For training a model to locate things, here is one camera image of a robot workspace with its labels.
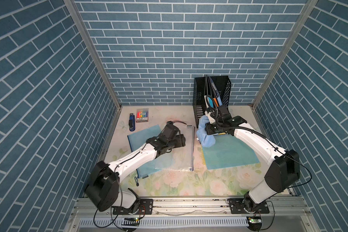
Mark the colourful marker pack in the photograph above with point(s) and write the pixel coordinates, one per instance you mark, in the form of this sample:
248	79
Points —
142	115

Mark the teal book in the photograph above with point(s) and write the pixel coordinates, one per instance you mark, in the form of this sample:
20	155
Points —
209	101

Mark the clear mesh document bag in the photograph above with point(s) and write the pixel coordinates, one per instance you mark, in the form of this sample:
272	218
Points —
179	159

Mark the light blue mesh document bag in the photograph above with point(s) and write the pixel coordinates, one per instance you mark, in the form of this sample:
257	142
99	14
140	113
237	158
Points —
228	152

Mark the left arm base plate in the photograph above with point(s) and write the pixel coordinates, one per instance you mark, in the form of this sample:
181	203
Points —
141	207

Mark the blue folder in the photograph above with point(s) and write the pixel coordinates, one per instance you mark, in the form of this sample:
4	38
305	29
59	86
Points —
219	89

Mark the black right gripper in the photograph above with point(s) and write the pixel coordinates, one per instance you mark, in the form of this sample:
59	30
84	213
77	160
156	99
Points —
208	130

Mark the aluminium corner post right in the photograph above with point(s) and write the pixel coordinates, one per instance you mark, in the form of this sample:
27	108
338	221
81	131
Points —
305	13

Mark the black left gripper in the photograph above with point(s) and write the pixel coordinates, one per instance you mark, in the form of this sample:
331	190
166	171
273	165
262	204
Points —
181	140

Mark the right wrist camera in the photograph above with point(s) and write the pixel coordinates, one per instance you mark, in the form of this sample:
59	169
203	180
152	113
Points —
220	114

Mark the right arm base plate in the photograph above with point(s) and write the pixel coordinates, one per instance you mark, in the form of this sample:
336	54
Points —
247	206

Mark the black mesh file holder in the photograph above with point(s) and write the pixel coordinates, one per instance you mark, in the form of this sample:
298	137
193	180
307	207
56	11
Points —
199	97

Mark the aluminium front rail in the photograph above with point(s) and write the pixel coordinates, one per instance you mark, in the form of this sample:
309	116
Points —
185	212

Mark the aluminium corner post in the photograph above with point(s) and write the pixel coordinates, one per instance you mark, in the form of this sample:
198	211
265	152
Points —
305	13
76	16

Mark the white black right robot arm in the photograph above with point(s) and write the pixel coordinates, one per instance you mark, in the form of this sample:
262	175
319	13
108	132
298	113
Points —
283	166

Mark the blue microfiber cloth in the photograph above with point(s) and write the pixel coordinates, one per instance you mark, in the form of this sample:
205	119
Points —
205	140

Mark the blue stapler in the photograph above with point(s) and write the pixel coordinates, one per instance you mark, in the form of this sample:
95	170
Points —
132	122

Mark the aluminium corner post left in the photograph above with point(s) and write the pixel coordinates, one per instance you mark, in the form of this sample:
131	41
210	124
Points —
76	16

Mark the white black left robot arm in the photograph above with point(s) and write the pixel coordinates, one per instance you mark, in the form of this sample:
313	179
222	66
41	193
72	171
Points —
103	186

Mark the yellow mesh document bag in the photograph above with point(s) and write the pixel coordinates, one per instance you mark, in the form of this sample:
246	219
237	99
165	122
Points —
214	147

